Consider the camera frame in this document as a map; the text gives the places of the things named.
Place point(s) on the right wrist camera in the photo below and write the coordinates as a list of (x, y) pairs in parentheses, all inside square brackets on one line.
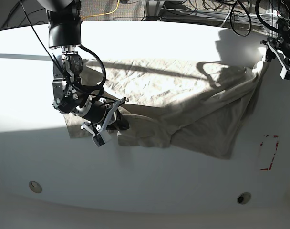
[(101, 138)]

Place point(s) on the red tape rectangle marking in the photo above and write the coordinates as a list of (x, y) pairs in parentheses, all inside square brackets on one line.
[(267, 152)]

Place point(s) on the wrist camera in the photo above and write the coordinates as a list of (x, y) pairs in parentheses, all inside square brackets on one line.
[(285, 73), (101, 138)]

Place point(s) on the round table grommet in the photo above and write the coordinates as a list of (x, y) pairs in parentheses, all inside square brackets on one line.
[(35, 187), (244, 198)]

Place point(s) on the right round table grommet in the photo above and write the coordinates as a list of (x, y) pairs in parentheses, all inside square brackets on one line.
[(244, 198)]

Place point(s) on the left round table grommet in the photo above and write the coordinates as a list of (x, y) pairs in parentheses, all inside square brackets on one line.
[(35, 187)]

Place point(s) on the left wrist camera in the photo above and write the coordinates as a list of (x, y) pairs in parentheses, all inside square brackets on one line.
[(285, 73)]

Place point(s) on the aluminium frame with cables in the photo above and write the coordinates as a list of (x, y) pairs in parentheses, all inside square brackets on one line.
[(237, 15)]

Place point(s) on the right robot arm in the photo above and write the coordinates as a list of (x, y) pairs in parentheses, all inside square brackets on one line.
[(71, 96)]

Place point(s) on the beige t-shirt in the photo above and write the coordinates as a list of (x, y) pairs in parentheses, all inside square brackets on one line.
[(198, 106)]

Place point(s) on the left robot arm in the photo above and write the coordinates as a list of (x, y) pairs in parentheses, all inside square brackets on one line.
[(282, 12)]

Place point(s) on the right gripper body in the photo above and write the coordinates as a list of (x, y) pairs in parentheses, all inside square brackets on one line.
[(95, 112)]

